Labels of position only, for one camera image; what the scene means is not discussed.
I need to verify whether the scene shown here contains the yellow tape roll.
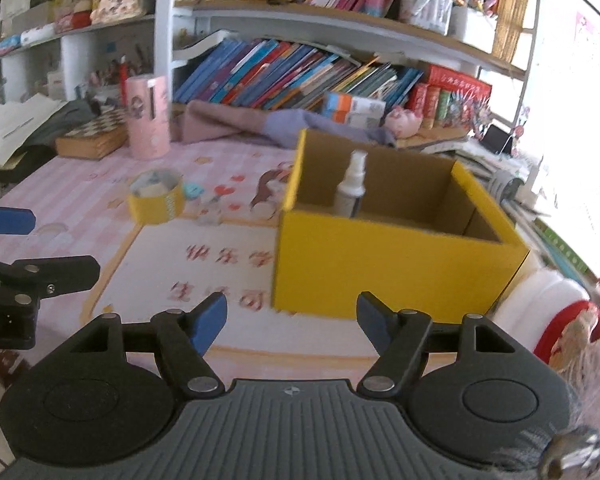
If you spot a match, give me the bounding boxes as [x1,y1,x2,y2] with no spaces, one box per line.
[126,168,185,226]

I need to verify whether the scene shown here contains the white paper sheets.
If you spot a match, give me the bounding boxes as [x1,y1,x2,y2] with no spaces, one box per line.
[0,94,67,166]

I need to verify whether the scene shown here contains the yellow cardboard box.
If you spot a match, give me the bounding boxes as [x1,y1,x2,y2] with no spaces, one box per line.
[272,130,529,323]

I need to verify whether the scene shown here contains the pink checked table mat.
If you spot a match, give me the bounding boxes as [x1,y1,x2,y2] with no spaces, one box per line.
[0,141,376,382]

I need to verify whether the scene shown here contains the small white red box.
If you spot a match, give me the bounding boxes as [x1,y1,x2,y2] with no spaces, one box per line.
[195,196,222,226]

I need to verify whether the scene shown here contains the white spray bottle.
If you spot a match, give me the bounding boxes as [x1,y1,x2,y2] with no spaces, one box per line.
[332,150,367,218]

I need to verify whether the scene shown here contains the teal round toy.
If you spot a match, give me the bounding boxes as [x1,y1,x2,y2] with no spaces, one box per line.
[183,182,204,200]

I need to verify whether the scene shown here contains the wooden chess box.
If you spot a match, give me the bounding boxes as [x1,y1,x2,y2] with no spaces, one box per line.
[55,108,128,160]

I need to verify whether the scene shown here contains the cream square case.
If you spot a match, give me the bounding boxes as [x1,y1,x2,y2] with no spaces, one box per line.
[130,170,180,198]

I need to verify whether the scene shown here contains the pen holder with pens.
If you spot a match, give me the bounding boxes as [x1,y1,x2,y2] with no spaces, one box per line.
[85,44,154,107]

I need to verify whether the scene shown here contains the pile of magazines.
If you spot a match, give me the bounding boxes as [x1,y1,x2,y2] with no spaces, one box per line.
[396,129,597,286]

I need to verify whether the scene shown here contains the pink humidifier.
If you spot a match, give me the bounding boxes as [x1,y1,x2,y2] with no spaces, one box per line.
[125,75,171,160]

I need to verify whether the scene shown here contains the purple pink cloth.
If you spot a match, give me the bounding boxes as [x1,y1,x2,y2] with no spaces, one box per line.
[171,100,396,150]

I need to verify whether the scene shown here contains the pink pig toy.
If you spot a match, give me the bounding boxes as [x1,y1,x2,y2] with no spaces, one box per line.
[384,106,422,140]

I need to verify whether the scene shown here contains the orange white box stack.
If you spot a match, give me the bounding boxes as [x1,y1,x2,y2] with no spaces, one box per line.
[321,92,386,129]

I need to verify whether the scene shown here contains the black phone stand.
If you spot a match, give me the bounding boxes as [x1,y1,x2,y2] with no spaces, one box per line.
[480,125,514,156]

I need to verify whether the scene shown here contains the red book box set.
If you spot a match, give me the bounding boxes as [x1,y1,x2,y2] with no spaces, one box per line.
[406,62,492,134]

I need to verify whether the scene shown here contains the lower row of books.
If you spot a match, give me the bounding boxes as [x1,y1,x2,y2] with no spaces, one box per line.
[172,37,424,112]

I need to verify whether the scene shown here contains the white bookshelf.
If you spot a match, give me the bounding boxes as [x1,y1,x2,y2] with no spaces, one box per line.
[0,0,541,131]

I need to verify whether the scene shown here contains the clear stationery organizer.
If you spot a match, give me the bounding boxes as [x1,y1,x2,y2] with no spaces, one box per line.
[399,0,454,36]

